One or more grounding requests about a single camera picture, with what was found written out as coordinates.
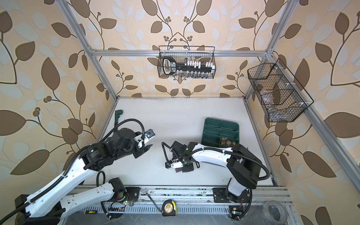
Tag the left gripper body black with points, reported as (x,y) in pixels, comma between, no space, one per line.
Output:
(123,153)

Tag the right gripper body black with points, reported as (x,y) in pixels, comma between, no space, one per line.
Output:
(186,167)

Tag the green divided organizer tray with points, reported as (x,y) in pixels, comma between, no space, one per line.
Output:
(214,129)

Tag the brown argyle sock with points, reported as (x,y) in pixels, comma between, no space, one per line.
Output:
(226,142)

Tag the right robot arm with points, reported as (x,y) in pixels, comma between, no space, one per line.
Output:
(246,169)

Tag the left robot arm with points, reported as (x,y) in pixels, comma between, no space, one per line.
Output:
(53,202)

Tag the clear tape roll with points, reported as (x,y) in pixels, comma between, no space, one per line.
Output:
(275,212)

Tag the yellow black tape measure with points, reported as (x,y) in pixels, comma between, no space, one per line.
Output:
(169,208)

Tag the yellow black screwdriver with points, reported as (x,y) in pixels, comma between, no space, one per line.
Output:
(91,212)

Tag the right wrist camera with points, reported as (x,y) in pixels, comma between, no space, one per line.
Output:
(174,165)

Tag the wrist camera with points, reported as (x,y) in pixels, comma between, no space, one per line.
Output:
(174,165)
(141,142)

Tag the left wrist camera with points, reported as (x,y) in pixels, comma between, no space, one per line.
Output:
(141,142)

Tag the green handled tool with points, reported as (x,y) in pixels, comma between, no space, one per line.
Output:
(117,114)

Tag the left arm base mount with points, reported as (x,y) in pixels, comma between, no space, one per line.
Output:
(116,206)

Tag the aluminium frame rail front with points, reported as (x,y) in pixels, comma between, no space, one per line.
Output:
(194,199)

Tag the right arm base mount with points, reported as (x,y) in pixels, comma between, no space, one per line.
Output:
(230,197)

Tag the black socket set rail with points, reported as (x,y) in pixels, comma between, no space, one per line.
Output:
(170,66)

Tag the wire basket back wall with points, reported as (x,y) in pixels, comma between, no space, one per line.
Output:
(190,52)

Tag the wire basket wall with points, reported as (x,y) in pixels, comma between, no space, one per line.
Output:
(281,95)
(190,52)

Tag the wire basket right wall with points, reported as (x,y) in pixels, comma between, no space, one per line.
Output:
(281,95)

